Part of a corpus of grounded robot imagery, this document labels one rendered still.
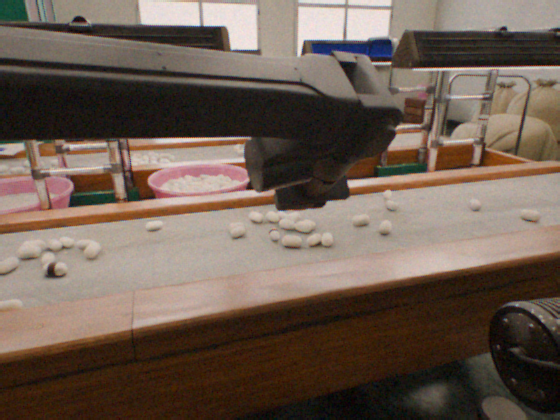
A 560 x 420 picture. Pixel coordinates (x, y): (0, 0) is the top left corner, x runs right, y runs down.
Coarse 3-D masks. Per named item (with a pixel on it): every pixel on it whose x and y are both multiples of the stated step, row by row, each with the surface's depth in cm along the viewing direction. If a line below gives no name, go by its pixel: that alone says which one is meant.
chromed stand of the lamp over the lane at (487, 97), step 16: (512, 32) 83; (448, 80) 101; (448, 96) 103; (464, 96) 104; (480, 96) 106; (432, 128) 106; (480, 128) 110; (432, 144) 107; (448, 144) 109; (464, 144) 111; (480, 144) 111; (432, 160) 109
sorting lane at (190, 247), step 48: (384, 192) 100; (432, 192) 101; (480, 192) 101; (528, 192) 101; (0, 240) 75; (48, 240) 75; (96, 240) 75; (144, 240) 75; (192, 240) 75; (240, 240) 75; (336, 240) 75; (384, 240) 75; (432, 240) 75; (0, 288) 60; (48, 288) 59; (96, 288) 59; (144, 288) 59
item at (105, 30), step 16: (64, 32) 59; (80, 32) 60; (96, 32) 61; (112, 32) 61; (128, 32) 62; (144, 32) 63; (160, 32) 63; (176, 32) 64; (192, 32) 65; (208, 32) 66; (224, 32) 66; (208, 48) 65; (224, 48) 66
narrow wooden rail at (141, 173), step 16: (208, 160) 121; (224, 160) 121; (240, 160) 121; (368, 160) 133; (400, 160) 137; (416, 160) 139; (448, 160) 143; (464, 160) 145; (480, 160) 148; (0, 176) 105; (16, 176) 105; (80, 176) 108; (96, 176) 109; (144, 176) 113; (352, 176) 134; (368, 176) 135; (0, 192) 103; (144, 192) 114
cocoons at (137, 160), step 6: (234, 150) 143; (240, 150) 137; (138, 156) 131; (144, 156) 129; (150, 156) 134; (156, 156) 132; (162, 156) 132; (168, 156) 132; (174, 156) 130; (24, 162) 123; (42, 162) 123; (54, 162) 124; (132, 162) 122; (138, 162) 125; (144, 162) 123; (150, 162) 123; (156, 162) 122; (162, 162) 125; (168, 162) 125; (0, 168) 117; (6, 168) 118; (12, 168) 115; (18, 168) 116
